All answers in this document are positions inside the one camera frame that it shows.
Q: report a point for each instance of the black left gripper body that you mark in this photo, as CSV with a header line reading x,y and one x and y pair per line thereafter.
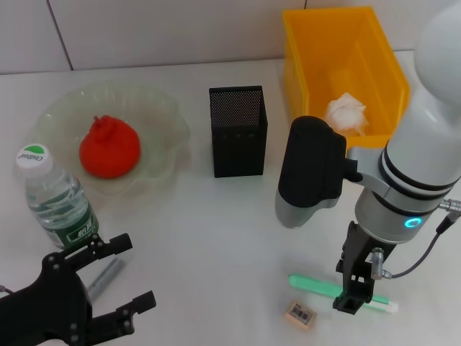
x,y
43,313

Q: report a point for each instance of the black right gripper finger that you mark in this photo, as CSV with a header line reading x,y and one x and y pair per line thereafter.
x,y
351,304

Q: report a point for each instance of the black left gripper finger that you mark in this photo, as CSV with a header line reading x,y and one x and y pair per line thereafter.
x,y
144,302
120,244

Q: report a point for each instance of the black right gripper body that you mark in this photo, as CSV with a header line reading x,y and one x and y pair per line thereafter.
x,y
356,259

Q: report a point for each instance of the mint green pen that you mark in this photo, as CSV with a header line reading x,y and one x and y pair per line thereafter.
x,y
313,284

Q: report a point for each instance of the clear green-label water bottle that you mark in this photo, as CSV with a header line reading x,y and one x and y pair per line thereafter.
x,y
54,202

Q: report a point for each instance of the red-orange toy orange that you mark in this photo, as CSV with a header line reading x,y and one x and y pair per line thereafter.
x,y
109,151

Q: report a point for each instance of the white paper ball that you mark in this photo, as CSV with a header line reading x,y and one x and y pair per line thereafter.
x,y
345,115

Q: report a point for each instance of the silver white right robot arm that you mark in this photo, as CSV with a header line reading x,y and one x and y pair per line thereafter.
x,y
432,108

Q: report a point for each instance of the grey marker pen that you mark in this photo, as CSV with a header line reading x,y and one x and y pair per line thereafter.
x,y
104,277

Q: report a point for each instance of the beige eraser with barcode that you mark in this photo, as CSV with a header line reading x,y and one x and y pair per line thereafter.
x,y
299,316

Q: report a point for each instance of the green glass fruit plate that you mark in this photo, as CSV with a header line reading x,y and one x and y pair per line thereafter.
x,y
155,119

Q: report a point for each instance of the black mesh pen holder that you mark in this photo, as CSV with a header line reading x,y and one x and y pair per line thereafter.
x,y
239,155

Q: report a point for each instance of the yellow plastic bin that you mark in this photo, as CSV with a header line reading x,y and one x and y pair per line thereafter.
x,y
324,54

